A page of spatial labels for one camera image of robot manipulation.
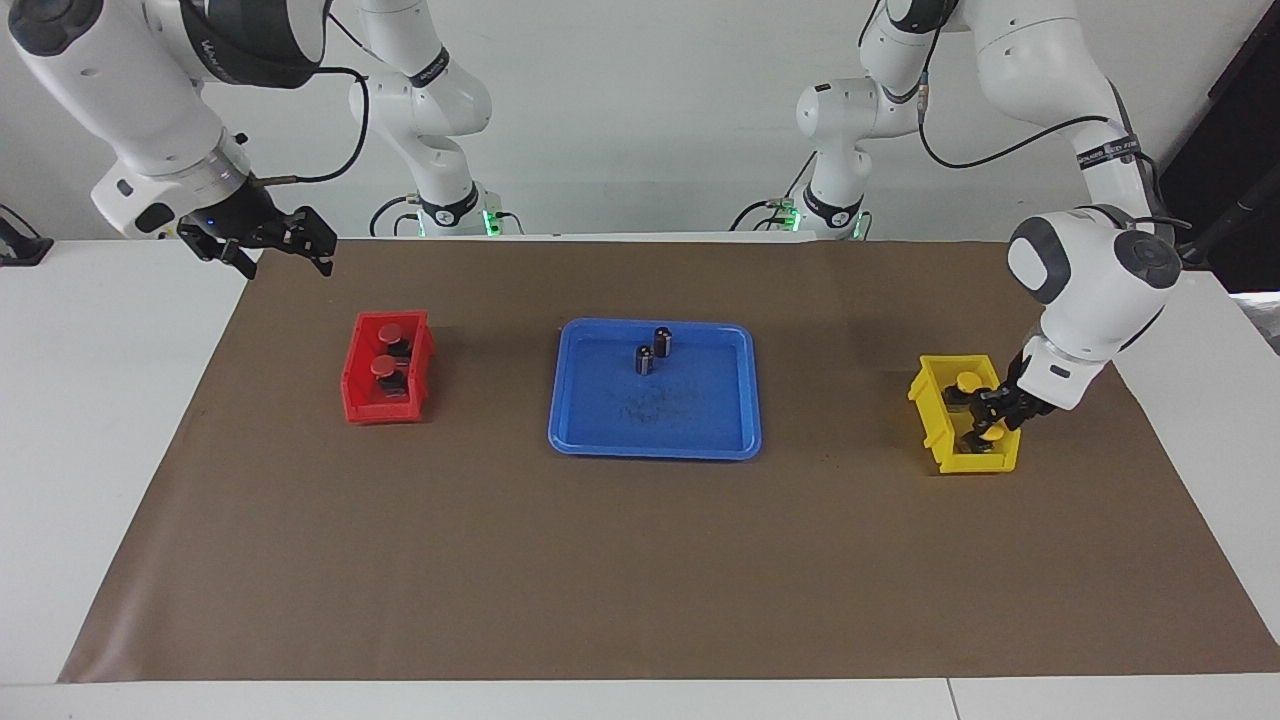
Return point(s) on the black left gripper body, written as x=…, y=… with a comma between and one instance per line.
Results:
x=1025, y=395

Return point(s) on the white crumpled sheet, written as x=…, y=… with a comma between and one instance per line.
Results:
x=1262, y=320

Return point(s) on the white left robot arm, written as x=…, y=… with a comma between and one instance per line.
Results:
x=1090, y=290

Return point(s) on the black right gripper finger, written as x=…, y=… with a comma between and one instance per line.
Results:
x=230, y=255
x=312, y=235

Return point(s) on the small black cylinder part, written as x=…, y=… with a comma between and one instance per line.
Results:
x=644, y=360
x=662, y=340

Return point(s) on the brown paper table mat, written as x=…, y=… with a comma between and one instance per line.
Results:
x=500, y=560

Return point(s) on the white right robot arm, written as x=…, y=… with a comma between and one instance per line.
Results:
x=120, y=90

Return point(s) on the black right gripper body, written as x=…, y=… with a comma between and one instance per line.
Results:
x=240, y=220

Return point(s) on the black stand pole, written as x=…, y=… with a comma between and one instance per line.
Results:
x=1230, y=222

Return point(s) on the yellow push button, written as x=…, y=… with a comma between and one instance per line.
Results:
x=990, y=433
x=967, y=381

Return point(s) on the red push button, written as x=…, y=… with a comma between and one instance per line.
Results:
x=392, y=331
x=384, y=367

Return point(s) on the blue plastic tray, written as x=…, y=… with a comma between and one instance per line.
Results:
x=700, y=410

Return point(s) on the dark panel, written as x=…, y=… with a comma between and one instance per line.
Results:
x=1230, y=130

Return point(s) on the yellow plastic storage bin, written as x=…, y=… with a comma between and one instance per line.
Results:
x=975, y=463

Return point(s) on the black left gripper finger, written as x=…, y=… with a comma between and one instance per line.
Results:
x=988, y=399
x=1003, y=424

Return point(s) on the red plastic storage bin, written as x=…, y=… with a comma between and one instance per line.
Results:
x=380, y=415

